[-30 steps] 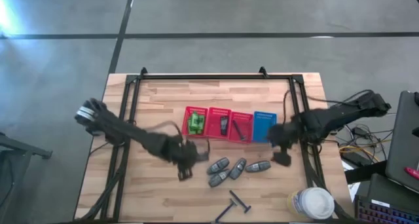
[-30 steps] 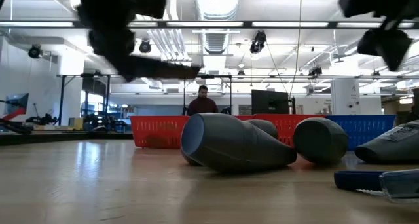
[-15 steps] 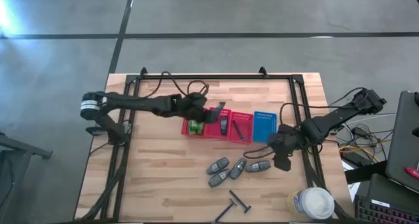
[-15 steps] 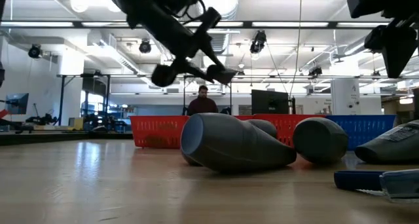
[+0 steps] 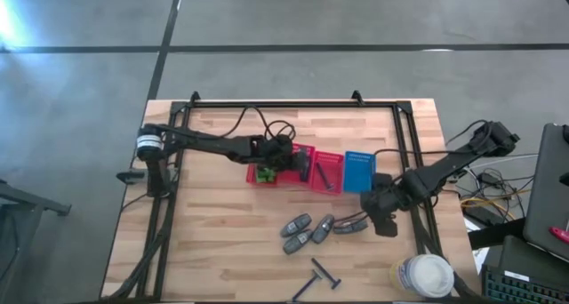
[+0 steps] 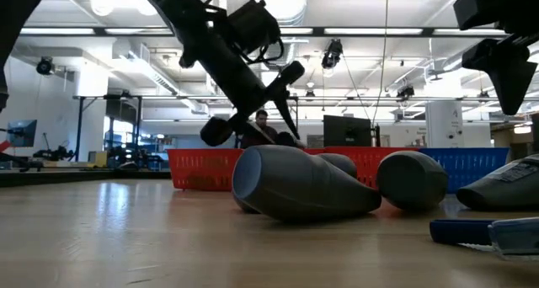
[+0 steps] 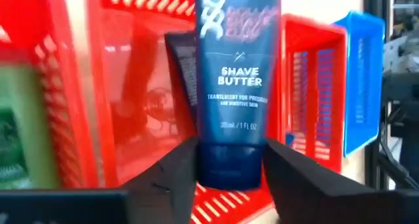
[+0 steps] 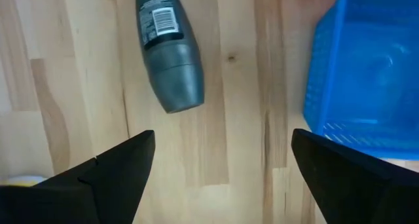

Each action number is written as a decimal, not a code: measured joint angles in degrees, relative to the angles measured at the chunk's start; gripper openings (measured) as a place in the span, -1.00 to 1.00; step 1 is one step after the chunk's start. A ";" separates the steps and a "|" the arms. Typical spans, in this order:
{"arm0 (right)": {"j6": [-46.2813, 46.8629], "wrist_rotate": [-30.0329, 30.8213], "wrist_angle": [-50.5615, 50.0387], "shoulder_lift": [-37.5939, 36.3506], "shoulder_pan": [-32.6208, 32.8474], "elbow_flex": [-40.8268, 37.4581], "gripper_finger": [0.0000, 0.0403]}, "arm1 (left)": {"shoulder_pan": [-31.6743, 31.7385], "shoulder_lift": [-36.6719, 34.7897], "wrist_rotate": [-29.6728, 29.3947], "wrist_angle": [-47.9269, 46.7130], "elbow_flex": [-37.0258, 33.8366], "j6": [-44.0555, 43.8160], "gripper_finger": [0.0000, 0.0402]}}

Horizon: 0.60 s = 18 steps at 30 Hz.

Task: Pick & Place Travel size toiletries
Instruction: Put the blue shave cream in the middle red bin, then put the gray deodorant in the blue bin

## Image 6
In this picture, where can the black computer monitor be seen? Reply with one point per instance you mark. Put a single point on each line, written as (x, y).
(347, 131)

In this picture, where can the person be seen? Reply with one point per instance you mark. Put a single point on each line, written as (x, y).
(262, 118)

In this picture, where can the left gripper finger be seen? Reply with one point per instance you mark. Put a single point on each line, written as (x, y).
(252, 129)
(289, 109)

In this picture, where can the yellow box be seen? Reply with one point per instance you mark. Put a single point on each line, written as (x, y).
(97, 158)

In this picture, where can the blue wall picture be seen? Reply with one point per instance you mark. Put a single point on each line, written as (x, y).
(21, 133)

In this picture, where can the black overhead light bar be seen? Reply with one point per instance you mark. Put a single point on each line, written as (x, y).
(370, 31)

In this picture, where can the black vertical post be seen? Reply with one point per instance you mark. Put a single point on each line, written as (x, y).
(79, 132)

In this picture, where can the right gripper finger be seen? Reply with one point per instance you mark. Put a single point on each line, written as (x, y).
(511, 77)

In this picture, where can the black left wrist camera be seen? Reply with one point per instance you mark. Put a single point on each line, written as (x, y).
(252, 27)

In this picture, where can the black background robot arm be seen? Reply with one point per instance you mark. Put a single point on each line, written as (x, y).
(52, 154)

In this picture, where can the blue toothbrush case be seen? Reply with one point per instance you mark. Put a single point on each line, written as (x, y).
(459, 232)

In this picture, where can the black metal frame stand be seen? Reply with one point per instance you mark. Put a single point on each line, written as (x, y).
(297, 111)

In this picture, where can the red plastic basket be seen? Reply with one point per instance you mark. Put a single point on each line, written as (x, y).
(198, 166)

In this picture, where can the clear blue plastic pack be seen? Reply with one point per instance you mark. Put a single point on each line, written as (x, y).
(516, 237)

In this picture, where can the white round pillar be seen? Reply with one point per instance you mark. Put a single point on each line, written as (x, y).
(444, 124)

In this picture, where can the blue plastic basket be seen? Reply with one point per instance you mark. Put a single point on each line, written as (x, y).
(471, 166)

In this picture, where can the glowing wall light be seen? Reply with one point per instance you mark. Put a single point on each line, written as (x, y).
(522, 129)

